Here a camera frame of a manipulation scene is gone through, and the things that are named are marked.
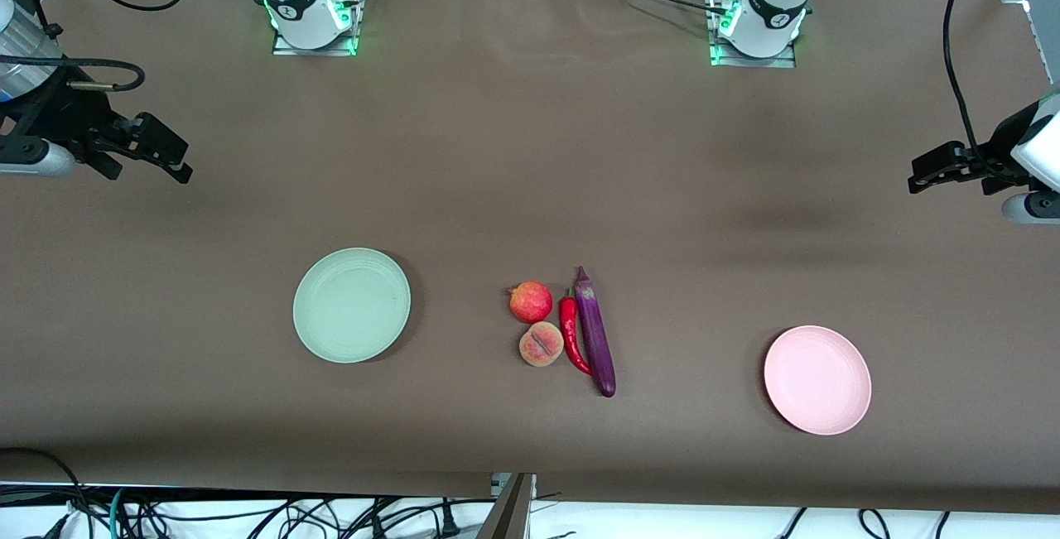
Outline long purple eggplant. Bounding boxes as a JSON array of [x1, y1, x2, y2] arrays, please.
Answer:
[[574, 266, 617, 398]]

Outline red pomegranate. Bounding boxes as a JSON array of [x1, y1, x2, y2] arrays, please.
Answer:
[[507, 281, 554, 325]]

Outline red chili pepper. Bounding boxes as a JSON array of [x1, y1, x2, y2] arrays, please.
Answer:
[[558, 289, 594, 377]]

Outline pink yellow peach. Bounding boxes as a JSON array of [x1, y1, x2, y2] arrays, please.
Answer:
[[518, 321, 565, 368]]

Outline pale green round plate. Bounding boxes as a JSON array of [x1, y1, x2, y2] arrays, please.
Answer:
[[292, 248, 412, 364]]

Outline pink round plate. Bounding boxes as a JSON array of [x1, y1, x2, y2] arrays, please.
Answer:
[[764, 325, 873, 436]]

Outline brown table cover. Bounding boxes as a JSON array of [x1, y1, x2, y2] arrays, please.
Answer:
[[0, 0, 1060, 515]]

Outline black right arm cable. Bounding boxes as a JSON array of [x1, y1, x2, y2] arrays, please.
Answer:
[[0, 0, 190, 94]]

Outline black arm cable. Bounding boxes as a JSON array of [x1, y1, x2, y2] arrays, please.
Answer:
[[0, 0, 190, 94], [942, 0, 992, 180]]

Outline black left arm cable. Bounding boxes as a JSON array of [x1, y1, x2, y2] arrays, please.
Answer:
[[942, 0, 992, 180]]

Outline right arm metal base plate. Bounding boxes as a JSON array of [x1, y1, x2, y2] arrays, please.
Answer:
[[272, 0, 361, 57]]

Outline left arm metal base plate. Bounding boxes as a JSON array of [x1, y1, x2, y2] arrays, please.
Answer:
[[708, 0, 797, 70]]

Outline black floor cable loop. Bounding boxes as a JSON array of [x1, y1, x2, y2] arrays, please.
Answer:
[[0, 446, 94, 539]]

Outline aluminium frame post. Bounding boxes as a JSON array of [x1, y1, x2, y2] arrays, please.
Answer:
[[476, 473, 537, 539]]

